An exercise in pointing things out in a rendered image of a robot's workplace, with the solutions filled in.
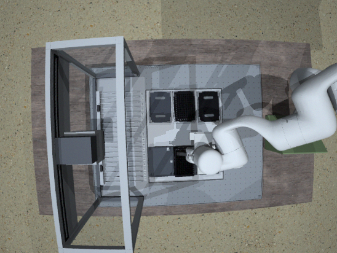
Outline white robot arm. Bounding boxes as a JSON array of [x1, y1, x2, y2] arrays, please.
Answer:
[[188, 63, 337, 175]]

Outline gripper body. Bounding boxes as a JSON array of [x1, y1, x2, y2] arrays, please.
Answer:
[[186, 147, 194, 163]]

